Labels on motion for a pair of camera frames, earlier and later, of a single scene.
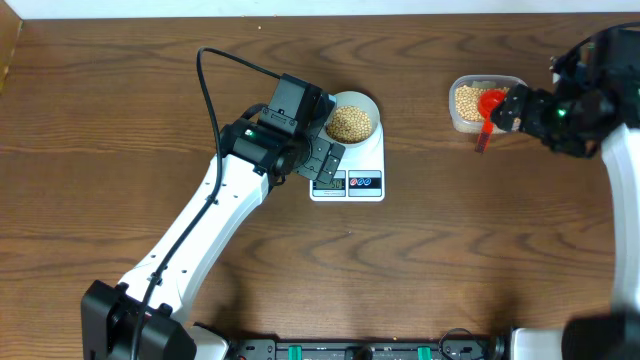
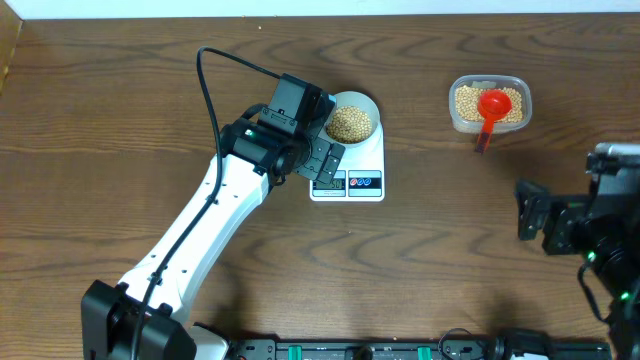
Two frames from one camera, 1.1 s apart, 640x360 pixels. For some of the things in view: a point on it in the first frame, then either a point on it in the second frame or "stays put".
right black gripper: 538,100 → 568,210
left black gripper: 318,149 stays put
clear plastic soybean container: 464,95 stays put
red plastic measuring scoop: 487,101 stays put
